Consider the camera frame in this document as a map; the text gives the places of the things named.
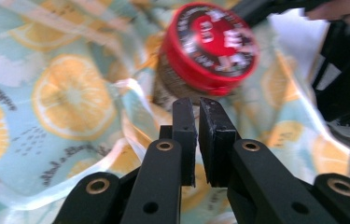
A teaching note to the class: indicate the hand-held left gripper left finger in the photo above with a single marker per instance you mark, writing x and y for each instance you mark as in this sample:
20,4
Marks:
163,174

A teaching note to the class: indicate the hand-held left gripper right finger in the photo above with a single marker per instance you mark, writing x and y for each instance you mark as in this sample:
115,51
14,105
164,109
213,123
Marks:
256,186

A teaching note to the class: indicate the orange slice print cloth bag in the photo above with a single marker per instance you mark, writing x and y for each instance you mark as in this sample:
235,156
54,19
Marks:
70,93

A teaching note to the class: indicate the red lid jar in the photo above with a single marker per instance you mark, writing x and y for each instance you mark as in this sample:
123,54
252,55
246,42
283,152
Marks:
213,40

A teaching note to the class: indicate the white board sheet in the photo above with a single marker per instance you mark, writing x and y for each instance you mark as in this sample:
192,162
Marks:
297,40

